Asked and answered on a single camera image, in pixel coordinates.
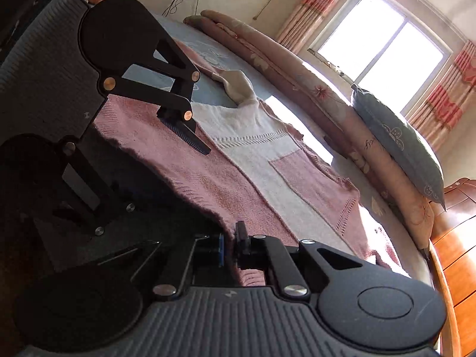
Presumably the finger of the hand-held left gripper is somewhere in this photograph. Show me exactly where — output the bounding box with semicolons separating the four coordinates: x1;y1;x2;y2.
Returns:
56;136;136;237
98;37;212;157

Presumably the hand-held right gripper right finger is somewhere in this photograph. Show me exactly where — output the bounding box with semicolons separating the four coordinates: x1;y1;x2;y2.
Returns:
234;221;363;300

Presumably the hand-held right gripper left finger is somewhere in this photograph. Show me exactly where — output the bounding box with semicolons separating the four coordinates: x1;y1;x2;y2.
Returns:
98;232;226;302

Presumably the pink and cream knit sweater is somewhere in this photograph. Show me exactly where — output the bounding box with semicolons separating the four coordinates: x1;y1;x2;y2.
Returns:
93;39;411;287

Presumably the pink floral folded quilt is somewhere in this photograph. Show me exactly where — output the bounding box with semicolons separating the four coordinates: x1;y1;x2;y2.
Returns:
184;9;436;250

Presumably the pink striped curtain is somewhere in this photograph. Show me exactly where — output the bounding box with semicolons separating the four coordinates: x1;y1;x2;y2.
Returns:
407;39;476;153
275;0;361;54

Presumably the blue floral pillow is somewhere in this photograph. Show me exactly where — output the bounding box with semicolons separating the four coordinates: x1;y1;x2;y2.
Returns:
350;84;447;211

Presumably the window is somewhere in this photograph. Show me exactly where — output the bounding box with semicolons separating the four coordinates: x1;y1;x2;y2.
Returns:
309;0;452;114

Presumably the wooden headboard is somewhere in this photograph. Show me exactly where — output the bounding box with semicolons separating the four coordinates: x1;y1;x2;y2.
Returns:
428;176;476;357

